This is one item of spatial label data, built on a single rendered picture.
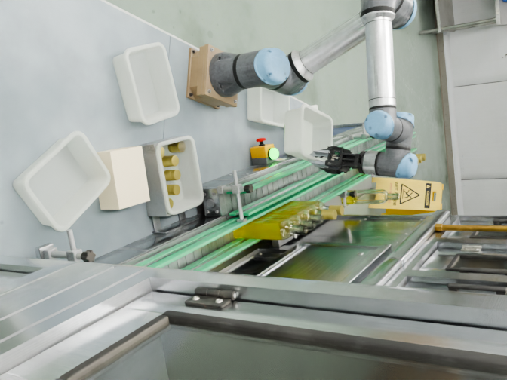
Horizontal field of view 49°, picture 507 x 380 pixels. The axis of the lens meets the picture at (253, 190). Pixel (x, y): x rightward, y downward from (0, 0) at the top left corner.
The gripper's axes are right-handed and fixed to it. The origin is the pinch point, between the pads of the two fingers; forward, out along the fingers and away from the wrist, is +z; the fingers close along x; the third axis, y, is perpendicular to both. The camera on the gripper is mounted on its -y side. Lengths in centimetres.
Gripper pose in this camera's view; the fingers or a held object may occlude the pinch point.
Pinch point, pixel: (312, 157)
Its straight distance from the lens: 187.8
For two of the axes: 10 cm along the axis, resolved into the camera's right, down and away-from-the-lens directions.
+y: -5.6, -0.9, -8.2
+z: -8.2, -1.1, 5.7
